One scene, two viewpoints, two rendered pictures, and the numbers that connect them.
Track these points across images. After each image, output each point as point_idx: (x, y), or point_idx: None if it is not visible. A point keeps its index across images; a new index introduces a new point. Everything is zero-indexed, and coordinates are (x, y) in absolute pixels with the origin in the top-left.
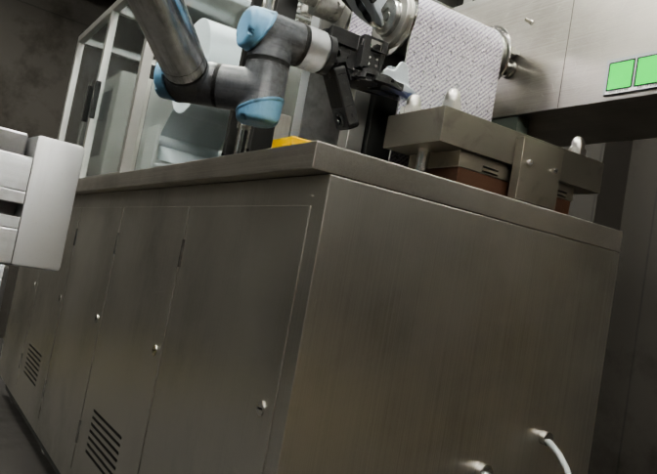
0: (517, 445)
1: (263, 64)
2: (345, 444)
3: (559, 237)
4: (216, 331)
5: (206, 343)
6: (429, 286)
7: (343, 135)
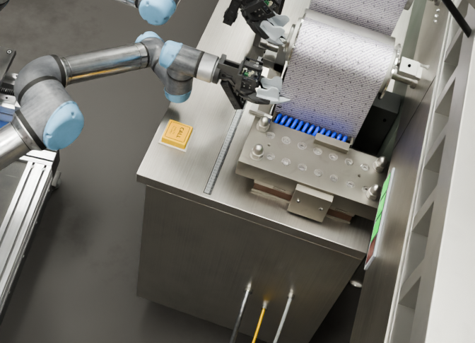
0: (273, 291)
1: (169, 79)
2: (170, 256)
3: (305, 241)
4: None
5: None
6: (210, 231)
7: None
